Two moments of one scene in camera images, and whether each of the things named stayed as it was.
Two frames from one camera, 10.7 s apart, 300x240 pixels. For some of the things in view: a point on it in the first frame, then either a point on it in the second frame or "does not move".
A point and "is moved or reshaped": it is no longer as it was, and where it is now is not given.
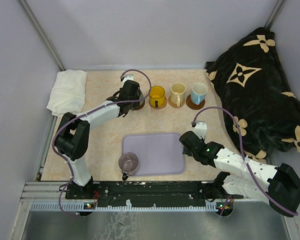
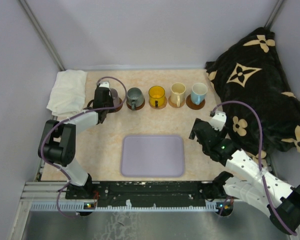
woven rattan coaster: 174,105 does not move
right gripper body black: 189,153 -> 222,134
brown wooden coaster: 141,106 does not move
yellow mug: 157,93 does not move
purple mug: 128,163 is moved or reshaped
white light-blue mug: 198,93 does not move
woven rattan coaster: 165,103 does not move
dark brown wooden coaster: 193,106 does not move
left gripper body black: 134,104 -> 110,103
